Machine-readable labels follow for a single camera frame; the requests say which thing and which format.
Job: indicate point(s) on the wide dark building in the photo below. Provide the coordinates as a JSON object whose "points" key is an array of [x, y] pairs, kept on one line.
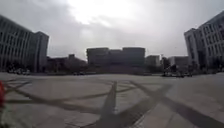
{"points": [[113, 58]]}

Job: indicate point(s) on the small pale building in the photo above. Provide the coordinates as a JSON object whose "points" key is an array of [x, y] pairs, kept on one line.
{"points": [[179, 61], [152, 60]]}

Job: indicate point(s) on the low dark building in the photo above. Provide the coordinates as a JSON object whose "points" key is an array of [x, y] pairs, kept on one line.
{"points": [[66, 65]]}

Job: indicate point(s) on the grey paved plaza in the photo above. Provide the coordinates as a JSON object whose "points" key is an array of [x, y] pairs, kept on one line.
{"points": [[66, 90]]}

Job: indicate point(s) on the tall grey gridded building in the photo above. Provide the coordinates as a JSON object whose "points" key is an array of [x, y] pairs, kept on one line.
{"points": [[16, 46]]}

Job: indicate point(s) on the tall pale gridded building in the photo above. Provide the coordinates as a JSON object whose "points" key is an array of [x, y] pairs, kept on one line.
{"points": [[210, 40]]}

